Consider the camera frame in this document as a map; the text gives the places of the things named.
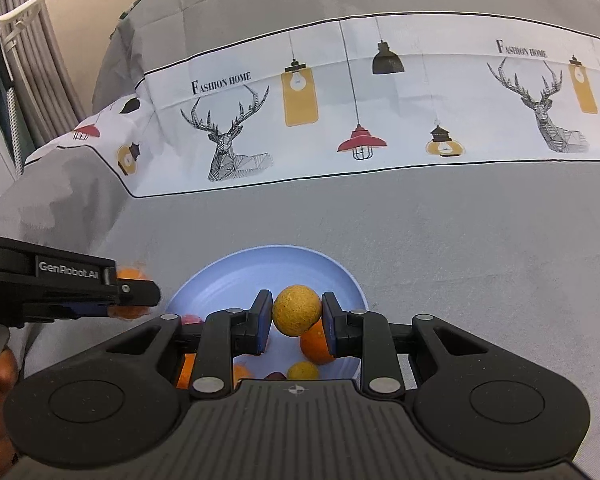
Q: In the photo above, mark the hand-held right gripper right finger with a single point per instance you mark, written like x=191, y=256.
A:
x=331, y=327

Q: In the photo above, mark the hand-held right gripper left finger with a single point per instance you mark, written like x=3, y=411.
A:
x=261, y=322

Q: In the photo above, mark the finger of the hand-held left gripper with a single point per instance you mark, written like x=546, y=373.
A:
x=137, y=294

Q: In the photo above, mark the orange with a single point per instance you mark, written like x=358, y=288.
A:
x=186, y=372
x=130, y=275
x=312, y=347
x=241, y=375

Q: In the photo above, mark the tan rough round fruit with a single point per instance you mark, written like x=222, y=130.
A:
x=297, y=311

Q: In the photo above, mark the small yellow round fruit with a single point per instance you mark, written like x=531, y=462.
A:
x=302, y=371

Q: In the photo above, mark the light blue plate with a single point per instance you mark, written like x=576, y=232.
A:
x=220, y=290

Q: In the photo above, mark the red date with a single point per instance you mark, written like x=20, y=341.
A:
x=192, y=320
x=275, y=376

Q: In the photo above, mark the printed grey bed cover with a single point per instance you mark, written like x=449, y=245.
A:
x=430, y=220

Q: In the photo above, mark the grey pleated curtain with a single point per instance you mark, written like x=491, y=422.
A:
x=40, y=60

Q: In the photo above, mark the white plastic clip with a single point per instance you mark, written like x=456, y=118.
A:
x=17, y=30

